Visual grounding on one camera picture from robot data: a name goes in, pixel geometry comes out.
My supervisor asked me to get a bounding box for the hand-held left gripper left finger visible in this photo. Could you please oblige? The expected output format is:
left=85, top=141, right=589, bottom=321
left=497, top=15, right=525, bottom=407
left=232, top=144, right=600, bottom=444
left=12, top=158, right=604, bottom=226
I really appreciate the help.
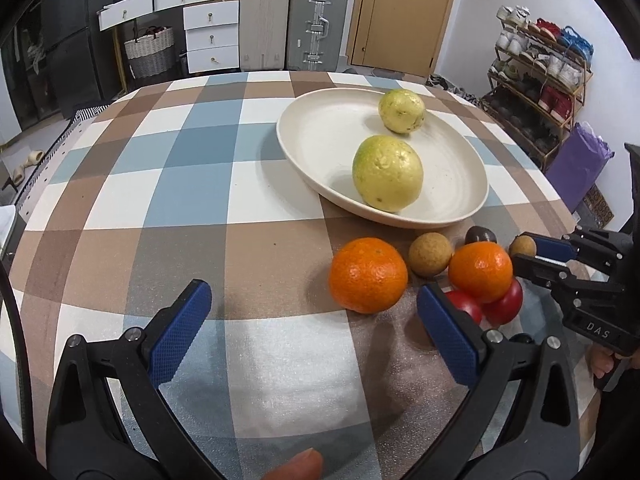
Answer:
left=46, top=279, right=226, bottom=480

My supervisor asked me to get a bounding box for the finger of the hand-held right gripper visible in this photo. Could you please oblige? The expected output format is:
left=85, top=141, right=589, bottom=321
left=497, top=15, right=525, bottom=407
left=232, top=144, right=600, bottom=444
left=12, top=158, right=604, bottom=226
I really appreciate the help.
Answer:
left=517, top=225, right=632, bottom=276
left=511, top=254, right=626, bottom=301

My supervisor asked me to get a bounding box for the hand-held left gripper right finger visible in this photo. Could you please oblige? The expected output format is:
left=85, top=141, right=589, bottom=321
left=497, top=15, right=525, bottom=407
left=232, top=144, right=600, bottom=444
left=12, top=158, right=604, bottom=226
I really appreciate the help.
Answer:
left=397, top=282, right=583, bottom=480

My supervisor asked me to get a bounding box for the small brown round fruit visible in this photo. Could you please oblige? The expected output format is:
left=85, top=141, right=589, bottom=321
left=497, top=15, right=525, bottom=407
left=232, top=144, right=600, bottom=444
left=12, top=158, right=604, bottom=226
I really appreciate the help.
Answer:
left=509, top=235, right=537, bottom=259

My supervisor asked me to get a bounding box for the red tomato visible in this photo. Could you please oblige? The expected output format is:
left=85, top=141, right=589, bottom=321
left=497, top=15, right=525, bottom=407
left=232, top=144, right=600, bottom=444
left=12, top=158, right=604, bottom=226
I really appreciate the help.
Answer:
left=444, top=290, right=484, bottom=326
left=482, top=280, right=524, bottom=328

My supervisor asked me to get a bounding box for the small orange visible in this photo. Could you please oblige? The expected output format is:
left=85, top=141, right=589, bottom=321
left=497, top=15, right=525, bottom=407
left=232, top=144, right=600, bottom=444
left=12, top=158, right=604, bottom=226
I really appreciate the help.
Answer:
left=448, top=241, right=515, bottom=305

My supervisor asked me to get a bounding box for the dark purple fruit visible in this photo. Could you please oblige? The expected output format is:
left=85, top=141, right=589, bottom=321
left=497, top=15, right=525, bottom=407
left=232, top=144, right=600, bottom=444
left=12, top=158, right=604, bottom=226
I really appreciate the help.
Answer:
left=464, top=226, right=497, bottom=248

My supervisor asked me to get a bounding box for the large brown round fruit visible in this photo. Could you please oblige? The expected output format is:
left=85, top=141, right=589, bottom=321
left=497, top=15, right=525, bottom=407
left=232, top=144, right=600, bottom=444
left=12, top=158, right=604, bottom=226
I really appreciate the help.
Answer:
left=408, top=232, right=454, bottom=279

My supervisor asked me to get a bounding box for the large orange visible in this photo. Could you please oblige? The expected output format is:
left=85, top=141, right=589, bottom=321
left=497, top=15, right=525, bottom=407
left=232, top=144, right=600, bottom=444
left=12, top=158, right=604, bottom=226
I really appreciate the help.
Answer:
left=329, top=237, right=408, bottom=315

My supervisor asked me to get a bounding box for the cream round plate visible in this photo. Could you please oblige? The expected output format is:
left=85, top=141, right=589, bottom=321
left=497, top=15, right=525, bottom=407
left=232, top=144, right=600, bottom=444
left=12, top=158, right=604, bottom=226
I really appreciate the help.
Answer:
left=276, top=88, right=489, bottom=229

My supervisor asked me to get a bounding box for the person's right hand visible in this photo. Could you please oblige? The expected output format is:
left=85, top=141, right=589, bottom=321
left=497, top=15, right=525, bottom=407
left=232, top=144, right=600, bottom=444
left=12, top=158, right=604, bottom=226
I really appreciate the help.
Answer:
left=586, top=346, right=623, bottom=378

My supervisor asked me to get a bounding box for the person's left hand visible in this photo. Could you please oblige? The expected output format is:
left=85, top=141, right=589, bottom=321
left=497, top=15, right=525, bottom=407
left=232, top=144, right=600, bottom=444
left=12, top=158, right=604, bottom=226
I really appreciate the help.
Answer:
left=262, top=447, right=323, bottom=480

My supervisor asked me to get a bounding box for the brown doormat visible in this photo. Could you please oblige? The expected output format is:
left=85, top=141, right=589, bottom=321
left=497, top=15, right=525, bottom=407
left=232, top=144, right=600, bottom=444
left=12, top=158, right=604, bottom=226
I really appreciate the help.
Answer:
left=580, top=185, right=615, bottom=223

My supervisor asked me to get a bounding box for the purple plastic bag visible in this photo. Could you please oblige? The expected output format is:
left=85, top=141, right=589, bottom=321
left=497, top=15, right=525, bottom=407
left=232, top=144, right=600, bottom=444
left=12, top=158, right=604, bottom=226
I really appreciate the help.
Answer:
left=544, top=122, right=615, bottom=213

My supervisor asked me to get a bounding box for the wooden shoe rack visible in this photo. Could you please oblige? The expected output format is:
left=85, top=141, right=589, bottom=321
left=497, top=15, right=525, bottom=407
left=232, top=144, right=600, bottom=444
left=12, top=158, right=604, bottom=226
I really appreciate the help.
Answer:
left=482, top=4, right=596, bottom=171

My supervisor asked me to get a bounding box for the checked tablecloth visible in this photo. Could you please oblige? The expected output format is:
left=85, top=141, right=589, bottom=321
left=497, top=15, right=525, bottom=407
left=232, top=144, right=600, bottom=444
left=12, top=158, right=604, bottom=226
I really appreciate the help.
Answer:
left=0, top=71, right=601, bottom=480

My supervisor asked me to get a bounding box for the large yellow-green guava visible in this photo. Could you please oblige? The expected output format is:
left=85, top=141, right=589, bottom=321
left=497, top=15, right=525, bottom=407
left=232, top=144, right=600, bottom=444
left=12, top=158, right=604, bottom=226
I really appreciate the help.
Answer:
left=352, top=135, right=425, bottom=213

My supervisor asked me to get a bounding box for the group of assorted sneakers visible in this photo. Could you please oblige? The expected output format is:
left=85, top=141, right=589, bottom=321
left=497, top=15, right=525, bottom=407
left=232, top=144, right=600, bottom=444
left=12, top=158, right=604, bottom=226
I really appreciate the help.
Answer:
left=487, top=5, right=595, bottom=133

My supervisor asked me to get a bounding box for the pile of loose shoes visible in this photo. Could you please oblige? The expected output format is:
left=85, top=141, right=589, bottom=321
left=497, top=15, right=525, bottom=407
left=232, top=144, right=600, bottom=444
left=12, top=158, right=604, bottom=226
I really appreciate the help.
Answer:
left=426, top=74, right=482, bottom=104

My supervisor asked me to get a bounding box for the small yellow-green guava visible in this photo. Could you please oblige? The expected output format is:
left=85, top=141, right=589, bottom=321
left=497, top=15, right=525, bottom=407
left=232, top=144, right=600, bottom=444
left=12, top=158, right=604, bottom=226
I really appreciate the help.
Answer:
left=378, top=89, right=426, bottom=135

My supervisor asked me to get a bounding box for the striped cloth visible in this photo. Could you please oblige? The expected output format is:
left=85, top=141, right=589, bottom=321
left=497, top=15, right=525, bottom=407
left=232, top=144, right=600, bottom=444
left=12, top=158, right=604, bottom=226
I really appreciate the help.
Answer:
left=67, top=102, right=110, bottom=124

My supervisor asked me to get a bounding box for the wicker basket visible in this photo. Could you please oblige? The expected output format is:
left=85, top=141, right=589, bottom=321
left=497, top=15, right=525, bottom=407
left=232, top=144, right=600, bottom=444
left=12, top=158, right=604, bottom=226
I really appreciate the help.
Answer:
left=123, top=25, right=177, bottom=80

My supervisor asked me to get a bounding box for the wooden door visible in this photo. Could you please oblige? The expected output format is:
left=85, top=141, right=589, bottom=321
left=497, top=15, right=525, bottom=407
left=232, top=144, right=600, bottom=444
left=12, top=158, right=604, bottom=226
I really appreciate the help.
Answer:
left=345, top=0, right=463, bottom=68

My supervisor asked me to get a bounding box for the white drawer cabinet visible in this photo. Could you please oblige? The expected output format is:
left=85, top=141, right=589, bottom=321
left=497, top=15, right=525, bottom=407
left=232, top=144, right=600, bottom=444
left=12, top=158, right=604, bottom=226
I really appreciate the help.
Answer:
left=96, top=0, right=241, bottom=73

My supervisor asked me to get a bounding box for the black cabinet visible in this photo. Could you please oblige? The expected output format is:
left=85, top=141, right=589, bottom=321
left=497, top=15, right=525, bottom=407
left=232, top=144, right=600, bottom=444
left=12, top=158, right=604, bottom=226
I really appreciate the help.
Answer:
left=0, top=0, right=123, bottom=146

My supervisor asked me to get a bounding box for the beige suitcase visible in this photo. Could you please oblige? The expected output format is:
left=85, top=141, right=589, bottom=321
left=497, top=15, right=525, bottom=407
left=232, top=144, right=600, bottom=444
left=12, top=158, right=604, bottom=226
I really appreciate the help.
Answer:
left=239, top=0, right=292, bottom=73

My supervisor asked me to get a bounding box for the silver suitcase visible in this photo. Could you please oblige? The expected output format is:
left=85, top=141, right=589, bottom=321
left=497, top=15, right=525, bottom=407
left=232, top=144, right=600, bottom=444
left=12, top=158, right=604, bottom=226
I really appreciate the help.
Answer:
left=286, top=0, right=350, bottom=73

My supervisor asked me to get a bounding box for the black cable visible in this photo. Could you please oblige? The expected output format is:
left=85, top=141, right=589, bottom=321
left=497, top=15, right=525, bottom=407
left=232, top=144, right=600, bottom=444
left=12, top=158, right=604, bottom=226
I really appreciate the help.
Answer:
left=0, top=260, right=37, bottom=461

